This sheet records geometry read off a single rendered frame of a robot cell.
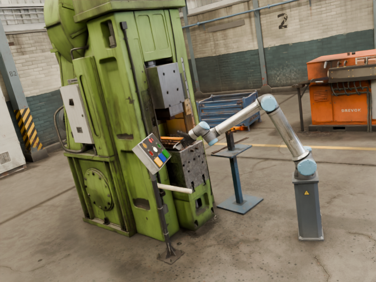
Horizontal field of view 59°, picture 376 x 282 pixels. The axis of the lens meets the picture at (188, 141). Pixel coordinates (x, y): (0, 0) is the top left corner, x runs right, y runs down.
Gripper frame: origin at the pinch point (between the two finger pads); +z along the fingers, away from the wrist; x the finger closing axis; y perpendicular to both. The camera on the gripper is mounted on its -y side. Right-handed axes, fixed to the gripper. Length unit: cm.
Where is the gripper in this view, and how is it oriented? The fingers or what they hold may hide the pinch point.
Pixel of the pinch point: (173, 146)
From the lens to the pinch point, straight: 296.6
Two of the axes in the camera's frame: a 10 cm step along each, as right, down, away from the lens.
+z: -7.3, 5.6, 3.9
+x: 2.5, -3.0, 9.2
